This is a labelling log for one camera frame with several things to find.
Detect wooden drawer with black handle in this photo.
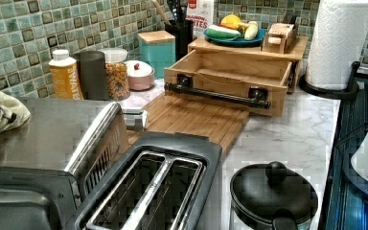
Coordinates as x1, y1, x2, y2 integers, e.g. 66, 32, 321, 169
164, 50, 293, 117

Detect green and white toy vegetable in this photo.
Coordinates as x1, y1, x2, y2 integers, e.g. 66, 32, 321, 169
205, 25, 241, 39

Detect wooden spoon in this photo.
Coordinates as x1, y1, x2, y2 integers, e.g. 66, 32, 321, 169
151, 0, 171, 25

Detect glass jar with cereal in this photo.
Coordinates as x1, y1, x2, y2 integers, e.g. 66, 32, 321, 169
102, 48, 130, 101

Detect black utensils in holder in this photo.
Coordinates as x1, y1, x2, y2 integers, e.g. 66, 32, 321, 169
166, 0, 189, 23

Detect wooden drawer cabinet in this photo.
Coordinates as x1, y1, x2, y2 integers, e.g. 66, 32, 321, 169
188, 35, 309, 94

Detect white cereal box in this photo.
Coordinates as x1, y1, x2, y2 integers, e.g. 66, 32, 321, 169
186, 0, 215, 37

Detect pink pot with white lid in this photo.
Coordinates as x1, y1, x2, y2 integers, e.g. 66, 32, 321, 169
126, 60, 154, 91

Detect black pot with lid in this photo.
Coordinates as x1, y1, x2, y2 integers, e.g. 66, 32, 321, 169
230, 161, 318, 230

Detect wooden knife block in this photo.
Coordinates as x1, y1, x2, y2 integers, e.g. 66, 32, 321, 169
261, 15, 299, 54

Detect dark grey cylindrical canister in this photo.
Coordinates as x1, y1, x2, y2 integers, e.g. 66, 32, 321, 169
73, 51, 108, 101

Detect black utensil holder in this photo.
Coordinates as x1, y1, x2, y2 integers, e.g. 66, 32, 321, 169
165, 20, 194, 61

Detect black paper towel holder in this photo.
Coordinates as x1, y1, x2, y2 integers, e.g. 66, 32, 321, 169
298, 61, 360, 101

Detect pale toy banana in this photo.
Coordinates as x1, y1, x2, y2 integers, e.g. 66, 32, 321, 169
244, 21, 259, 40

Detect blue plate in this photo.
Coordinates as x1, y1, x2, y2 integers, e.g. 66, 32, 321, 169
203, 29, 266, 47

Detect bamboo cutting board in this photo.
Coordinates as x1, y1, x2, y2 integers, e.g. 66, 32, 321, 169
144, 95, 249, 157

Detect orange juice bottle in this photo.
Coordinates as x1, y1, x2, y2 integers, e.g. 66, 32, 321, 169
49, 49, 83, 100

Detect teal canister with wooden lid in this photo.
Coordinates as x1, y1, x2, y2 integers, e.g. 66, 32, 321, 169
138, 31, 175, 79

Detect yellow toy lemon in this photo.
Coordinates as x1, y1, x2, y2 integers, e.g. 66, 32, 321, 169
220, 14, 242, 30

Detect stainless steel toaster oven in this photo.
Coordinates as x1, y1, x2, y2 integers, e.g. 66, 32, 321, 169
0, 99, 147, 230

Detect white paper towel roll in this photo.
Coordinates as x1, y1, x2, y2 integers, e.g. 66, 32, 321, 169
306, 0, 368, 90

